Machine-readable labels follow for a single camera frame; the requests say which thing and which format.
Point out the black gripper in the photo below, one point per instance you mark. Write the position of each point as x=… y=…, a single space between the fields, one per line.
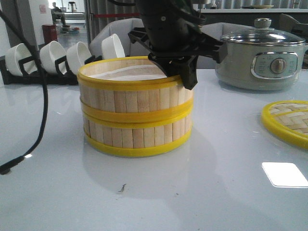
x=182 y=59

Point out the bamboo steamer tier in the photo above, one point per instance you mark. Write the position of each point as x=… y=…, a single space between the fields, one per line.
x=131 y=89
x=138 y=140

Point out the woven bamboo steamer lid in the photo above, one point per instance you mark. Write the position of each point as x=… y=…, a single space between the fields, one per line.
x=287 y=120

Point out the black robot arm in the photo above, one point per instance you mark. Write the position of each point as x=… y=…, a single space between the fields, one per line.
x=172 y=35

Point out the grey chair, left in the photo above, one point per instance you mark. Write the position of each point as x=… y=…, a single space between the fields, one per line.
x=121 y=28

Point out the grey electric cooking pot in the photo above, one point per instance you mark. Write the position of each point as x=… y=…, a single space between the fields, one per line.
x=261 y=57

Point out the white bowl, rightmost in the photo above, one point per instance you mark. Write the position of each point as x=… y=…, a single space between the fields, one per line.
x=112 y=47

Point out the white bowl, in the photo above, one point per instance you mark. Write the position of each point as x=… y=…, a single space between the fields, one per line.
x=77 y=55
x=14 y=55
x=49 y=53
x=112 y=47

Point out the red bin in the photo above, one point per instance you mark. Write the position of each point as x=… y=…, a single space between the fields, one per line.
x=49 y=33

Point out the black dish rack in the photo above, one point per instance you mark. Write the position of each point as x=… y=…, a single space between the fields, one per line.
x=63 y=76

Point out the white bowl, leftmost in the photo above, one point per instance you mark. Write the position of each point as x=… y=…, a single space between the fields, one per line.
x=14 y=55

